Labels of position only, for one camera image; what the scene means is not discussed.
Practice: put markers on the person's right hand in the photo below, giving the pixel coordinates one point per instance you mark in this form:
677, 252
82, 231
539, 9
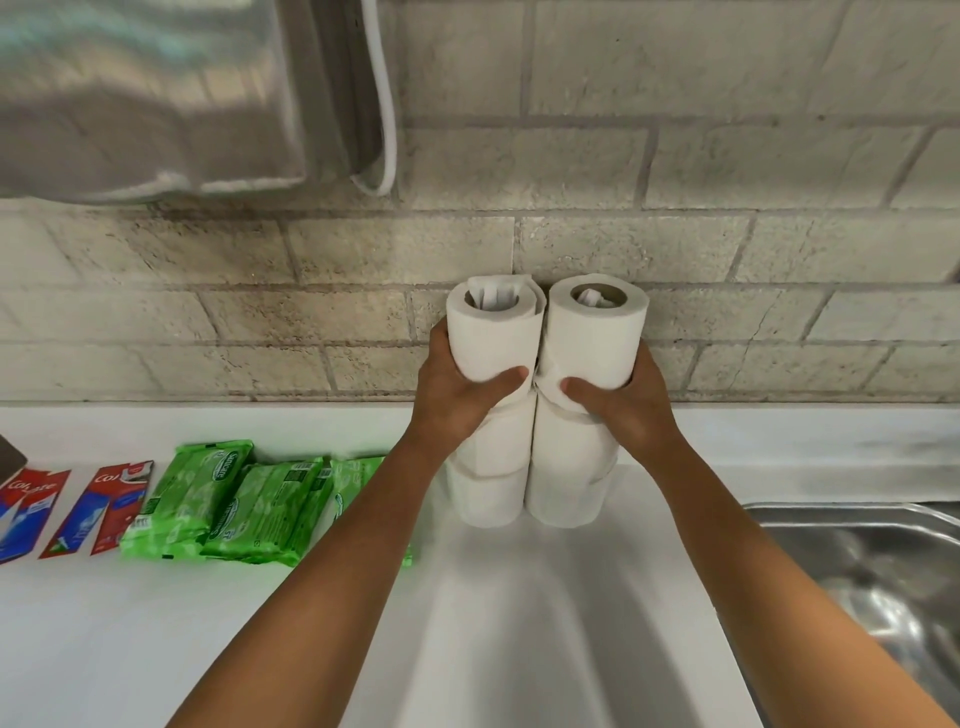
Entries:
637, 412

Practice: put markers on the person's left hand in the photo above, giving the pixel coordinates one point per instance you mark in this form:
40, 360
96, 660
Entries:
450, 397

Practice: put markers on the group of white toilet rolls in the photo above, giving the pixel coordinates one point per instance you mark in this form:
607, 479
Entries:
495, 337
499, 442

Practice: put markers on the white toilet paper roll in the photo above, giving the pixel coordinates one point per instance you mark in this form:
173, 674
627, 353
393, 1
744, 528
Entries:
570, 446
592, 337
562, 502
487, 499

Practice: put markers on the group of green wipe packets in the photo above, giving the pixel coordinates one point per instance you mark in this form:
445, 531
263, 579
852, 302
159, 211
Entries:
270, 499
352, 480
191, 487

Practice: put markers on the person's right forearm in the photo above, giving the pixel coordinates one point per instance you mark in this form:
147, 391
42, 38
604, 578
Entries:
787, 600

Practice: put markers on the person's left forearm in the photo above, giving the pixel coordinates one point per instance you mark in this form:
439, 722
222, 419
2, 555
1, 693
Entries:
315, 600

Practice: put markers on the white countertop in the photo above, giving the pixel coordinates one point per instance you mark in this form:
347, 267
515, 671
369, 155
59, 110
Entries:
150, 637

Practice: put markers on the stainless steel sink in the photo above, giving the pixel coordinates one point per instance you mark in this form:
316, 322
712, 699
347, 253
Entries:
862, 570

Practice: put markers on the metal paper towel dispenser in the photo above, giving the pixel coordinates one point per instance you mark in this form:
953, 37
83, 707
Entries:
150, 90

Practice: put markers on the brown cabinet panel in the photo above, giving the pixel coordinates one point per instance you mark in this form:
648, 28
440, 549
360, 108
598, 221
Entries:
9, 457

